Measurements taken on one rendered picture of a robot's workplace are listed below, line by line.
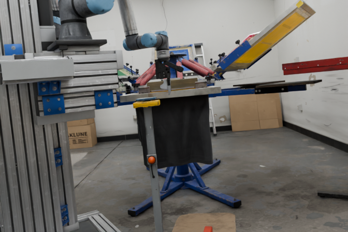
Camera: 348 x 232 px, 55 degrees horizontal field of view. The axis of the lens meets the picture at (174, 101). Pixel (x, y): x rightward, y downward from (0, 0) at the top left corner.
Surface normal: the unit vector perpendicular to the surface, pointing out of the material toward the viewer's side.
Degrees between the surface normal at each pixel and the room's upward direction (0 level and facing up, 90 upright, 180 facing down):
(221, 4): 90
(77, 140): 90
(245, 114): 78
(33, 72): 90
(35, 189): 90
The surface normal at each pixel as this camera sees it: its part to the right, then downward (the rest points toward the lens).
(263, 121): -0.05, -0.25
